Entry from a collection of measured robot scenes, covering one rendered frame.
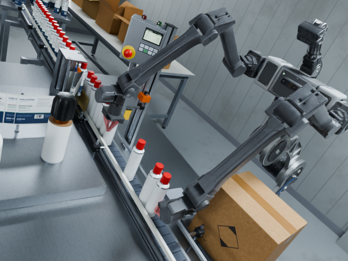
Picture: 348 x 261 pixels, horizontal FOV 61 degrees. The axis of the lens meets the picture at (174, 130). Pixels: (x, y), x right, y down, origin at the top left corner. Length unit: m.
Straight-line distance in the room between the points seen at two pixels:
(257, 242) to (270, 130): 0.40
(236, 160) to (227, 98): 3.33
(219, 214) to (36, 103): 0.88
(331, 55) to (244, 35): 1.15
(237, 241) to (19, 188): 0.79
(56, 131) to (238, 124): 3.19
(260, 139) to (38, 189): 0.79
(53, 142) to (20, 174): 0.16
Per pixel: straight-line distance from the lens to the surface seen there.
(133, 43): 1.37
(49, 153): 1.27
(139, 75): 1.17
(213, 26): 1.15
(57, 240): 1.12
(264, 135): 0.91
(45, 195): 1.18
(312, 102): 0.93
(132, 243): 1.18
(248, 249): 1.13
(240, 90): 4.11
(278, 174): 2.04
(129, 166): 1.27
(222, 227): 1.17
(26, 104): 1.38
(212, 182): 0.94
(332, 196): 3.72
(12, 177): 1.23
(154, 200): 1.15
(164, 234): 1.18
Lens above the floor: 1.72
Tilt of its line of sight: 27 degrees down
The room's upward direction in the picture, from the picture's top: 24 degrees clockwise
